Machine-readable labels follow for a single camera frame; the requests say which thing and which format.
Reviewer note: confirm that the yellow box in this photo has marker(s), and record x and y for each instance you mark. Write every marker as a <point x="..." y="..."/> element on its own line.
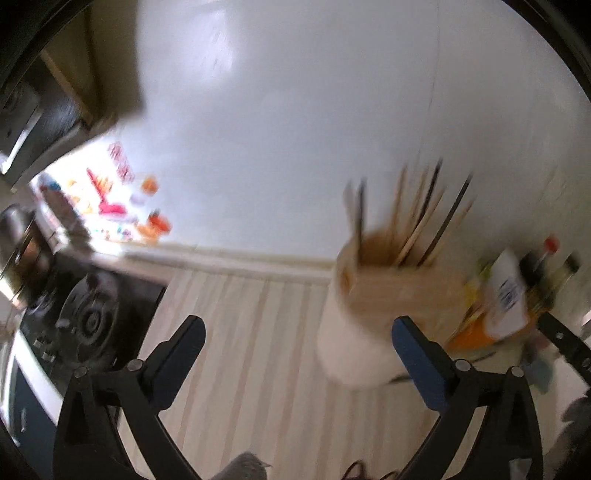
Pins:
<point x="475" y="288"/>

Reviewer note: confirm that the colourful fruit stickers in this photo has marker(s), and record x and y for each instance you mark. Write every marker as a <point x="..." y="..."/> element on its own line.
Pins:
<point x="115" y="198"/>

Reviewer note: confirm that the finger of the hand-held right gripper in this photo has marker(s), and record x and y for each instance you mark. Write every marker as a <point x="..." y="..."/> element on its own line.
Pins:
<point x="565" y="344"/>

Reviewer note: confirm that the long black chopstick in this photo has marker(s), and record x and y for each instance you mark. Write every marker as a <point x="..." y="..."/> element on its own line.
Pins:
<point x="433" y="207"/>

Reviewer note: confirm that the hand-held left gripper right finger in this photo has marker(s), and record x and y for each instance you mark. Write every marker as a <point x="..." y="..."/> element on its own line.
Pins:
<point x="418" y="369"/>

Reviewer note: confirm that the short black chopstick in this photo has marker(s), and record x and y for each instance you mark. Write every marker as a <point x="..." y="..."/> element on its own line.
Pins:
<point x="362" y="212"/>

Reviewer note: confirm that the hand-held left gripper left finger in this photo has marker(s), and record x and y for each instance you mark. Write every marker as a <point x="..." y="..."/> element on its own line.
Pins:
<point x="182" y="355"/>

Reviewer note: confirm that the light blue object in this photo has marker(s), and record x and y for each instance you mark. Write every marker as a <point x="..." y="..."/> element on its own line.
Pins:
<point x="541" y="374"/>

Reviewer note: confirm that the wooden chopstick white band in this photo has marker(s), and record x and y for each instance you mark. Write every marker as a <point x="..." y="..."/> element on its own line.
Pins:
<point x="415" y="221"/>

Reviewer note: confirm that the grey cloth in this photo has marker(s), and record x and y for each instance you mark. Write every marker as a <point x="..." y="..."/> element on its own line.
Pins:
<point x="575" y="429"/>

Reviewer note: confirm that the metal pot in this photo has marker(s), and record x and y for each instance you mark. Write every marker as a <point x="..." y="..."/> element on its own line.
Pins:
<point x="21" y="249"/>

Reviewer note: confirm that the dark bottle with red cap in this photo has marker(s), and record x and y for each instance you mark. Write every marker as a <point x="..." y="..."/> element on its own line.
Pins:
<point x="538" y="277"/>

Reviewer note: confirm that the white cylindrical chopstick holder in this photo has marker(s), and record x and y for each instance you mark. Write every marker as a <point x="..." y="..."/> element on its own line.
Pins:
<point x="369" y="323"/>

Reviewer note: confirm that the black gas stove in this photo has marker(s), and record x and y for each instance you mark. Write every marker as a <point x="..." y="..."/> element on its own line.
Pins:
<point x="87" y="309"/>

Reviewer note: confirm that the orange labelled sauce bottle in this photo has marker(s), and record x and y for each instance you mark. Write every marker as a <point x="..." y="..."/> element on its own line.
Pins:
<point x="501" y="304"/>

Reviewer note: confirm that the range hood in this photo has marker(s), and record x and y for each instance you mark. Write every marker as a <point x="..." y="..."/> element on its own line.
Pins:
<point x="46" y="110"/>

